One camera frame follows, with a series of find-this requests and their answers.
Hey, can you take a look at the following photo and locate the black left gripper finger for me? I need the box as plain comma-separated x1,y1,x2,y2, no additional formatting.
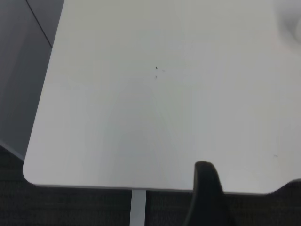
183,161,237,226

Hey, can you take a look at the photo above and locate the white paper coffee cup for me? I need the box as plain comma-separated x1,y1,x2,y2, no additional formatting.
276,0,301,44

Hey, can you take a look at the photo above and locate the white metal table leg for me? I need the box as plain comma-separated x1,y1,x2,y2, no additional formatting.
129,189,147,226

